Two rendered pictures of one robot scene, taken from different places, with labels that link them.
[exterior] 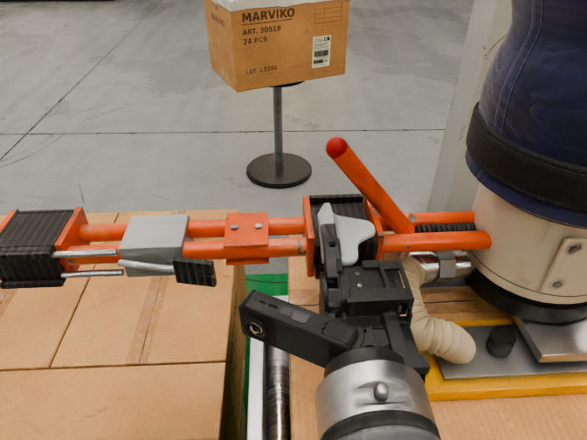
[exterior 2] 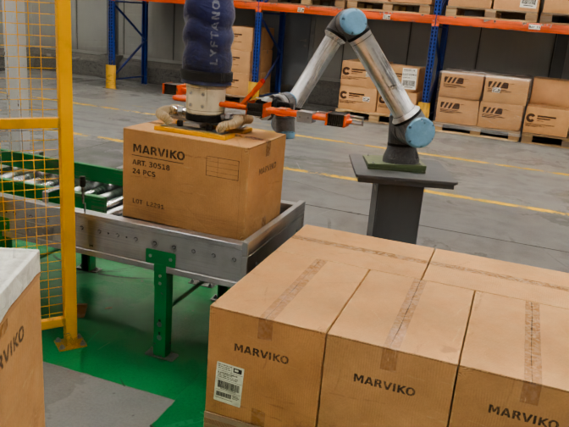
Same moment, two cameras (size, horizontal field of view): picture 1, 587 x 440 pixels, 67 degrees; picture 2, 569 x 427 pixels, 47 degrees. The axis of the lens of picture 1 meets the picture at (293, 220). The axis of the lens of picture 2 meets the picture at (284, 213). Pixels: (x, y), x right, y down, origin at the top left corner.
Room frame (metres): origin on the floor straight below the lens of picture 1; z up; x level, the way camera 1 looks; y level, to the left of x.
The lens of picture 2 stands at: (2.93, 1.10, 1.47)
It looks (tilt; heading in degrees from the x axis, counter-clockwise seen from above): 17 degrees down; 202
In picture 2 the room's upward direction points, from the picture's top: 5 degrees clockwise
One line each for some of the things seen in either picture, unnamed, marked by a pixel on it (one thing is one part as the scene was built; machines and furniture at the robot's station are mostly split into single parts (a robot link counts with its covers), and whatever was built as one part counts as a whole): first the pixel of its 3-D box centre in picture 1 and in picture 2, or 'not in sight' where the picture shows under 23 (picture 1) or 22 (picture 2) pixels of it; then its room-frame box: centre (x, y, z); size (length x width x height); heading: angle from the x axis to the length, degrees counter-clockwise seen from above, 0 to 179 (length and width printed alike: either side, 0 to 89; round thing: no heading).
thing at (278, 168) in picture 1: (278, 125); not in sight; (2.37, 0.09, 0.31); 0.40 x 0.40 x 0.62
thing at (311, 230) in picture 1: (340, 234); (258, 108); (0.41, -0.06, 1.08); 0.10 x 0.08 x 0.06; 3
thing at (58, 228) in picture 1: (42, 242); (337, 119); (0.40, 0.29, 1.07); 0.08 x 0.07 x 0.05; 93
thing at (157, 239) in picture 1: (158, 244); (306, 116); (0.40, 0.16, 1.07); 0.07 x 0.07 x 0.04; 3
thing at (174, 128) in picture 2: not in sight; (194, 128); (0.52, -0.30, 0.97); 0.34 x 0.10 x 0.05; 93
